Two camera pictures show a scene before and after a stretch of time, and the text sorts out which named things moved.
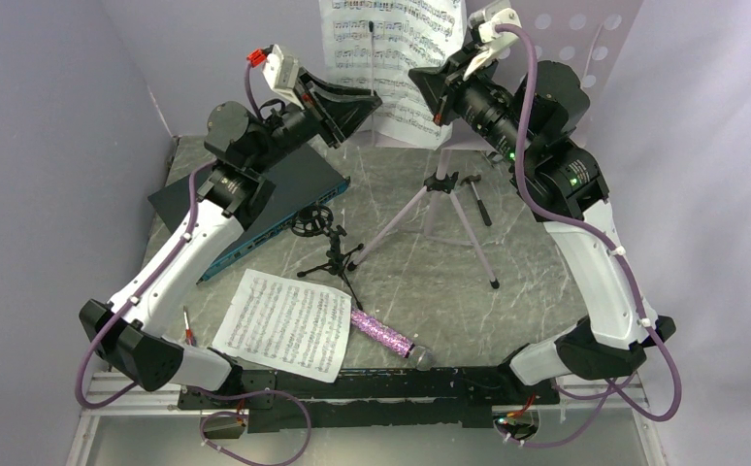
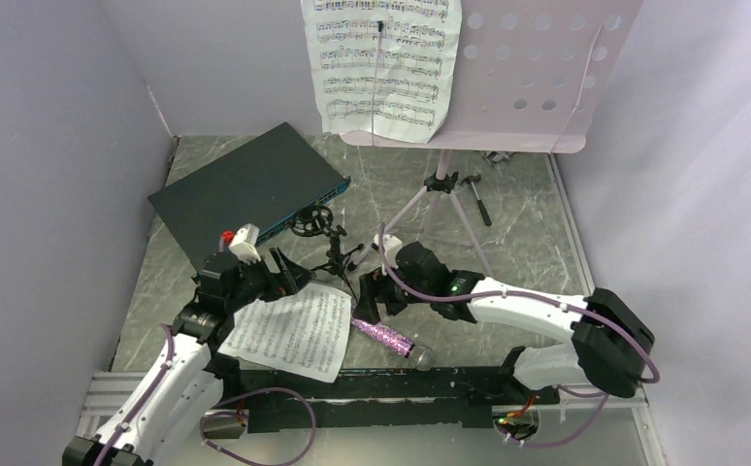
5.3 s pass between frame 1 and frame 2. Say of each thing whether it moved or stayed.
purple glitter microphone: stayed
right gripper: moved
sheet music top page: stayed
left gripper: moved
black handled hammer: stayed
